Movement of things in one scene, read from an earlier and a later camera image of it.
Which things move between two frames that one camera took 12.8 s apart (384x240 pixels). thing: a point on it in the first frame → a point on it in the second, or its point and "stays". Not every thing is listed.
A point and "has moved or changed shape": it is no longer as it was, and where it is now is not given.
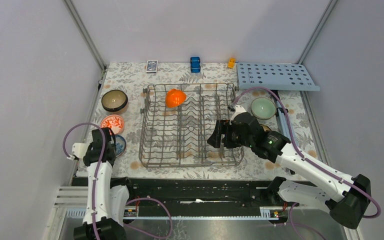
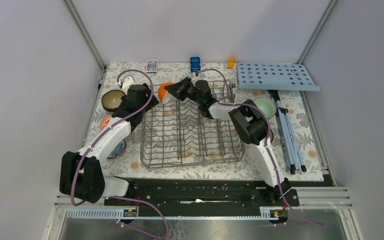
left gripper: x=89 y=146 → x=148 y=98
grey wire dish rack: x=176 y=119 stays
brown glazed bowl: x=114 y=100 stays
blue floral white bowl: x=121 y=145 stays
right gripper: x=222 y=126 → x=178 y=89
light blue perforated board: x=280 y=76 stays
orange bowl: x=174 y=98 has moved or changed shape
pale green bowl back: x=263 y=108 stays
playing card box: x=152 y=66 stays
